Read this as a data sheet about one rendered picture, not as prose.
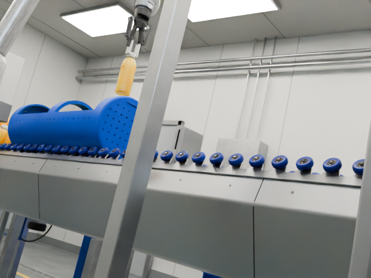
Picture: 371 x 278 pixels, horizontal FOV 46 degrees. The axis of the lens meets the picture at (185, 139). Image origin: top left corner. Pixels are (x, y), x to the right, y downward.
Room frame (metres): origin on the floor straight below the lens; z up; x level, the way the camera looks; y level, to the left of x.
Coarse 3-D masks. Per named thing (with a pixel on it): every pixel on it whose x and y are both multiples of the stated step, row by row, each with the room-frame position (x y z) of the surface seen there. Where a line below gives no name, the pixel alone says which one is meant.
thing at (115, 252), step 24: (168, 0) 1.21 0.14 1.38; (168, 24) 1.19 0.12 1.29; (168, 48) 1.20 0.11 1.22; (168, 72) 1.21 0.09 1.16; (144, 96) 1.21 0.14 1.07; (168, 96) 1.23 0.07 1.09; (144, 120) 1.19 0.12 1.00; (144, 144) 1.19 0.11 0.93; (144, 168) 1.21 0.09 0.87; (120, 192) 1.21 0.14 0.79; (144, 192) 1.22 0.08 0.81; (120, 216) 1.19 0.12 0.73; (120, 240) 1.19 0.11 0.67; (120, 264) 1.21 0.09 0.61
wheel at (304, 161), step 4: (300, 160) 1.11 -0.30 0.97; (304, 160) 1.10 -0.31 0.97; (308, 160) 1.10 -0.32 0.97; (312, 160) 1.10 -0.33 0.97; (296, 164) 1.11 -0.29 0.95; (300, 164) 1.10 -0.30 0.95; (304, 164) 1.09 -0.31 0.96; (308, 164) 1.09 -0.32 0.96; (312, 164) 1.10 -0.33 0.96; (300, 168) 1.10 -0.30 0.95; (304, 168) 1.10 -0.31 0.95; (308, 168) 1.09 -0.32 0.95
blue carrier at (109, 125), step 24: (120, 96) 1.81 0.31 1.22; (24, 120) 2.25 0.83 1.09; (48, 120) 2.06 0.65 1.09; (72, 120) 1.90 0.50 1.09; (96, 120) 1.77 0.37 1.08; (120, 120) 1.83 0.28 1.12; (24, 144) 2.31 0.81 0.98; (48, 144) 2.11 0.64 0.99; (72, 144) 1.95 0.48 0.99; (96, 144) 1.81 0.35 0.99; (120, 144) 1.85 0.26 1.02
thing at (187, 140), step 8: (184, 128) 1.52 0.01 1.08; (184, 136) 1.53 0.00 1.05; (192, 136) 1.55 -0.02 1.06; (200, 136) 1.58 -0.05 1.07; (176, 144) 1.55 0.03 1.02; (184, 144) 1.53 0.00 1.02; (192, 144) 1.56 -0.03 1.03; (200, 144) 1.59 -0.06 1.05; (176, 152) 1.53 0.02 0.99; (192, 152) 1.57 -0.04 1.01
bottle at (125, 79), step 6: (126, 60) 1.92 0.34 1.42; (132, 60) 1.92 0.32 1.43; (126, 66) 1.91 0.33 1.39; (132, 66) 1.92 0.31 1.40; (120, 72) 1.92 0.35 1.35; (126, 72) 1.91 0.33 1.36; (132, 72) 1.92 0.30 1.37; (120, 78) 1.91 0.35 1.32; (126, 78) 1.91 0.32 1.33; (132, 78) 1.93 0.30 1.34; (120, 84) 1.91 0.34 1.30; (126, 84) 1.91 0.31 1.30; (120, 90) 1.91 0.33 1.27; (126, 90) 1.91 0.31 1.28
